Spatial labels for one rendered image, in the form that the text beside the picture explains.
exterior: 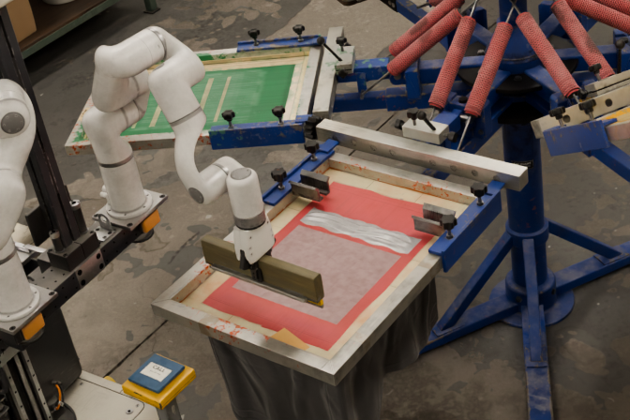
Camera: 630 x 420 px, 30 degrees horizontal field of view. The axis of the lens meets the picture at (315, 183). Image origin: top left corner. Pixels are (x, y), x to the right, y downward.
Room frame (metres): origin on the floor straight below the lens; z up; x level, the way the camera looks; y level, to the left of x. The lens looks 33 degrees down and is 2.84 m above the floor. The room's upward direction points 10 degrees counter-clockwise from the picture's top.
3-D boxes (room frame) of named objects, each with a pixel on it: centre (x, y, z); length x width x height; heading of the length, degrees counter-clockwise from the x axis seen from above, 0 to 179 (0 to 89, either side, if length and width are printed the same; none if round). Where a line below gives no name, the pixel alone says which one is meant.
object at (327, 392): (2.29, 0.19, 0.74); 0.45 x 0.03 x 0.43; 48
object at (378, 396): (2.33, -0.12, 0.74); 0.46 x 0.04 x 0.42; 138
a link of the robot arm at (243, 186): (2.35, 0.19, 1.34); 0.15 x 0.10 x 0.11; 44
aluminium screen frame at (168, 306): (2.51, -0.01, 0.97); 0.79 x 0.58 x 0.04; 138
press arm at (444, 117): (2.93, -0.38, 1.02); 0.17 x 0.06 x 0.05; 138
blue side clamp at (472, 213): (2.50, -0.37, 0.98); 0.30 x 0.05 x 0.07; 138
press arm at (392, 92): (3.42, -0.10, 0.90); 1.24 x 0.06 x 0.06; 78
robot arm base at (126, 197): (2.66, 0.51, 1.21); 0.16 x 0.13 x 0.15; 52
